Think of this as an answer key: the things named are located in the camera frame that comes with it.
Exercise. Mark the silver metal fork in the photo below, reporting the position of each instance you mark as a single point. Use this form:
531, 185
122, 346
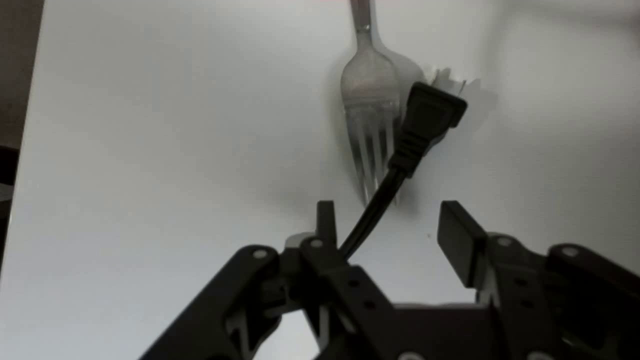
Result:
370, 87

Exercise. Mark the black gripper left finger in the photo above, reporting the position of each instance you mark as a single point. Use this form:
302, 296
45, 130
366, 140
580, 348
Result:
332, 280

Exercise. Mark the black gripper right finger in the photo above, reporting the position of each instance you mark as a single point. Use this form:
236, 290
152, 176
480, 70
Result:
533, 293

